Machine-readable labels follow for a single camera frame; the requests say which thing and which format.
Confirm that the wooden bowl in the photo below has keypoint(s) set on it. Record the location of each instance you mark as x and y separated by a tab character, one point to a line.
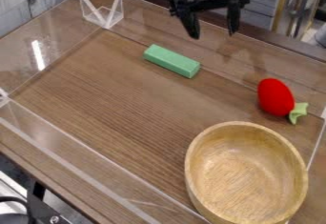
245	175

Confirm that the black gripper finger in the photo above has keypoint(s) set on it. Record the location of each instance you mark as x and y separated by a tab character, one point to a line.
189	20
233	16

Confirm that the green rectangular block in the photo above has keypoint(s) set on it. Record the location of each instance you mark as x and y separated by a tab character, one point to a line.
171	61

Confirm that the wooden chair in background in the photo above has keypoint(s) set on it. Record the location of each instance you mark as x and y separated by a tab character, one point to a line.
293	17

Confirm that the red plush fruit green leaf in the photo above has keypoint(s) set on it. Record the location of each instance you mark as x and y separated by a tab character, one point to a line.
276	100

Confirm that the clear acrylic tray wall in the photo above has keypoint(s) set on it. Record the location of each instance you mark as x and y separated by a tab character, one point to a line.
98	122

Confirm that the clear acrylic corner bracket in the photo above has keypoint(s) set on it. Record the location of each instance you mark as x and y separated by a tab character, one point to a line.
105	17

